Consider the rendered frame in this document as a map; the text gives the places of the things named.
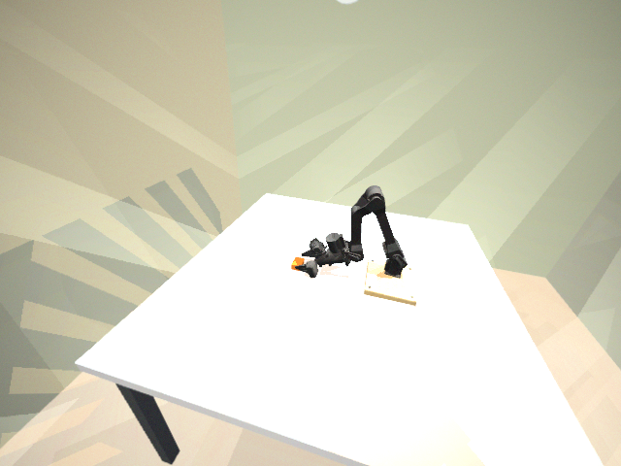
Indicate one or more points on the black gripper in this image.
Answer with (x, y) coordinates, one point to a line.
(311, 266)

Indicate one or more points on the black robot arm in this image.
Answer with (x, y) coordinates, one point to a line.
(343, 251)

